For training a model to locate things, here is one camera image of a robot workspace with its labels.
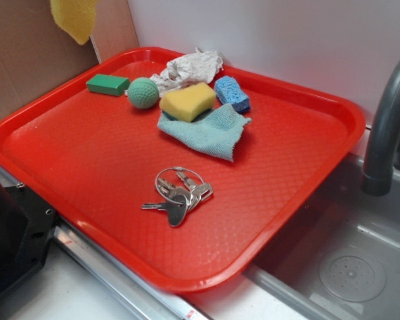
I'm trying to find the yellow cloth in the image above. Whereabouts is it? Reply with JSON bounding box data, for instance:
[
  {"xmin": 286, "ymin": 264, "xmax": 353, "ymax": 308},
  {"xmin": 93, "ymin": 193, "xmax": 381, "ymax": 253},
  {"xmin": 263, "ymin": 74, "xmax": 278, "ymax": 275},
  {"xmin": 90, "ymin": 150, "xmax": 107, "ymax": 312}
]
[{"xmin": 50, "ymin": 0, "xmax": 97, "ymax": 45}]

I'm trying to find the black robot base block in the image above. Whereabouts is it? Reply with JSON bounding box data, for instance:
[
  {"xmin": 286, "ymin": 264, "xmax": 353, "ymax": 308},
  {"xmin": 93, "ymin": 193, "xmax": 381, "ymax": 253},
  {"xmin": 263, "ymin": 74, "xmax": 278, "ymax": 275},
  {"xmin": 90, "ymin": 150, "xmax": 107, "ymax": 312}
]
[{"xmin": 0, "ymin": 183, "xmax": 58, "ymax": 298}]

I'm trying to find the teal microfiber cloth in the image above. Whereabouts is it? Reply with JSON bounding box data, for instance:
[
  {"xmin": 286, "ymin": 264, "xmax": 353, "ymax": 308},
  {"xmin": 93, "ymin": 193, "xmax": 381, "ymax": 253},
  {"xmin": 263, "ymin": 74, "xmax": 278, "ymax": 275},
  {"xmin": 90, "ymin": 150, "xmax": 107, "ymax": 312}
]
[{"xmin": 157, "ymin": 103, "xmax": 251, "ymax": 162}]

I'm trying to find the silver key bunch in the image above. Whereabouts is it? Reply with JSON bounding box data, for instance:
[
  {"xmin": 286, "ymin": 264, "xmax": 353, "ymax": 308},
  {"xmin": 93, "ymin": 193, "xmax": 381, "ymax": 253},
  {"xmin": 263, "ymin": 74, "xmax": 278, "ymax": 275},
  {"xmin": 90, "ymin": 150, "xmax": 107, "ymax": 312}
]
[{"xmin": 141, "ymin": 167, "xmax": 213, "ymax": 227}]

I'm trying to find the yellow sponge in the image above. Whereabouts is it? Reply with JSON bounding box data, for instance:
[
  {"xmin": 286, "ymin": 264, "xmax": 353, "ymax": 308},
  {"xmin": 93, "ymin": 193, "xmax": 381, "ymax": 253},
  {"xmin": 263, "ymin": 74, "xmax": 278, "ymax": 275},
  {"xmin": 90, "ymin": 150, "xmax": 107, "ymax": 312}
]
[{"xmin": 159, "ymin": 83, "xmax": 217, "ymax": 122}]

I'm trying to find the blue sponge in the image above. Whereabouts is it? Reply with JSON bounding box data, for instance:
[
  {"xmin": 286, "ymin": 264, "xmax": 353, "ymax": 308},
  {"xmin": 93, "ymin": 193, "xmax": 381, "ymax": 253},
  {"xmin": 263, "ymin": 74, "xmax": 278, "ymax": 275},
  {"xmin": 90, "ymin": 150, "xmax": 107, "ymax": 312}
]
[{"xmin": 214, "ymin": 76, "xmax": 251, "ymax": 114}]

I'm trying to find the green dimpled ball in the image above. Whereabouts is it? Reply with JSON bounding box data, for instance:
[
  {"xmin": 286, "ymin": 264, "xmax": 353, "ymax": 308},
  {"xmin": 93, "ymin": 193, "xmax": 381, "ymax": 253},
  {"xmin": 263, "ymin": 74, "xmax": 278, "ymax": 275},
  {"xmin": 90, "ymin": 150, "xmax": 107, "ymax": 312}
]
[{"xmin": 127, "ymin": 77, "xmax": 159, "ymax": 109}]

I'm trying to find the crumpled white paper towel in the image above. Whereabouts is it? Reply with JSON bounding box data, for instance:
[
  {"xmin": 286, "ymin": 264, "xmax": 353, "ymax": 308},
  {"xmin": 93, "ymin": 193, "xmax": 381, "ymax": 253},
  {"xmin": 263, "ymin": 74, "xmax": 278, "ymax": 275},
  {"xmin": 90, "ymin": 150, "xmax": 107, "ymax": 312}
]
[{"xmin": 150, "ymin": 48, "xmax": 224, "ymax": 97}]

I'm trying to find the red plastic tray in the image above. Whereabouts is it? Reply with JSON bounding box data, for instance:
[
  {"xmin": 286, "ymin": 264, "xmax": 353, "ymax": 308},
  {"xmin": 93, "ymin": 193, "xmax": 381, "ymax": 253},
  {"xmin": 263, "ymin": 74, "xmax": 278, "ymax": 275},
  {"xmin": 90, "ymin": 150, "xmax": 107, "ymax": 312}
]
[{"xmin": 0, "ymin": 47, "xmax": 365, "ymax": 293}]

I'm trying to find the green rectangular block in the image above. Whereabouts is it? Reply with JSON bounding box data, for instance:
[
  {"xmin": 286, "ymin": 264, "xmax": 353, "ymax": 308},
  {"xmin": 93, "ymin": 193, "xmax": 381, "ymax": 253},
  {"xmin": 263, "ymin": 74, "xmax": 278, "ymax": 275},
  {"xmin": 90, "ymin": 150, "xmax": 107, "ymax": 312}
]
[{"xmin": 86, "ymin": 74, "xmax": 130, "ymax": 97}]

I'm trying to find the grey plastic sink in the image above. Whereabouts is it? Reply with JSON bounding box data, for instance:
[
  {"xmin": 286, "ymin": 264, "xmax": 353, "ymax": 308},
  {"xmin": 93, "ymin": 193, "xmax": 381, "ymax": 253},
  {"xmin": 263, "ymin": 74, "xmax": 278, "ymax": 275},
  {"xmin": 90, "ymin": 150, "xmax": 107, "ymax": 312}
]
[{"xmin": 245, "ymin": 156, "xmax": 400, "ymax": 319}]

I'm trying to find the grey faucet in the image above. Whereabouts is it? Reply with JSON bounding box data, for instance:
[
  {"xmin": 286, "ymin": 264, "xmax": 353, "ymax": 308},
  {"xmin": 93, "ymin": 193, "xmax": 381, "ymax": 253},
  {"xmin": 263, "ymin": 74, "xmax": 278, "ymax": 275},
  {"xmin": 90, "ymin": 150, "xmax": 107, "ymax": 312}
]
[{"xmin": 361, "ymin": 61, "xmax": 400, "ymax": 197}]

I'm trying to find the brown cardboard panel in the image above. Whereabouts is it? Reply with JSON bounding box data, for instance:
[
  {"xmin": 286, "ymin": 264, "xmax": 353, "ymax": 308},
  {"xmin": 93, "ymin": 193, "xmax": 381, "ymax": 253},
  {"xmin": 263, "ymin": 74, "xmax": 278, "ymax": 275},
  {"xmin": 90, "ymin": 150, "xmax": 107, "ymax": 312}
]
[{"xmin": 0, "ymin": 1, "xmax": 139, "ymax": 120}]

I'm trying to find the metal rail strip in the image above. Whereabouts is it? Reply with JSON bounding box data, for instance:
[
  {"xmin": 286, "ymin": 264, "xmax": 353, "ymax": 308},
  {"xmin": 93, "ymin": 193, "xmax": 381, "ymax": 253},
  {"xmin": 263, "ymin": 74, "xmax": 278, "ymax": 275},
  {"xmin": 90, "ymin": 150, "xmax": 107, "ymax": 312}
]
[{"xmin": 0, "ymin": 156, "xmax": 209, "ymax": 320}]

